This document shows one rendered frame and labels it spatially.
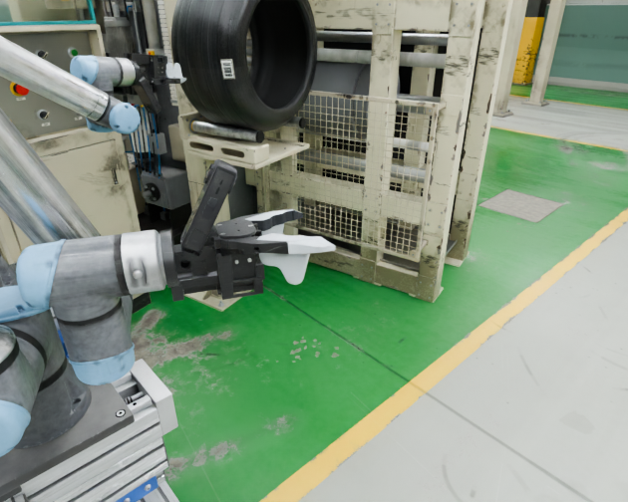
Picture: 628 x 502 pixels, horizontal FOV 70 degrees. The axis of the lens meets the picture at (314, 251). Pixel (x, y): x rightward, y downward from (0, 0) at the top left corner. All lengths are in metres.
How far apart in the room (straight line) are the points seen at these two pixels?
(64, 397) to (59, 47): 1.45
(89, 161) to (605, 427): 2.18
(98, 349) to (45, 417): 0.25
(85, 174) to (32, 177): 1.38
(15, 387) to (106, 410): 0.24
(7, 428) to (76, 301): 0.17
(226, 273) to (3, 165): 0.30
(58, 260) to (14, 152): 0.16
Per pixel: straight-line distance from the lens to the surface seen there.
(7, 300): 0.79
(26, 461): 0.86
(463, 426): 1.81
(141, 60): 1.49
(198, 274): 0.58
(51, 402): 0.84
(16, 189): 0.67
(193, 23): 1.69
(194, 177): 2.14
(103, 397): 0.91
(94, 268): 0.56
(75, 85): 1.24
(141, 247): 0.56
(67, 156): 2.00
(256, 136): 1.72
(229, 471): 1.64
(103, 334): 0.61
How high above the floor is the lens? 1.31
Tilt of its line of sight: 28 degrees down
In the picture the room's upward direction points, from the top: straight up
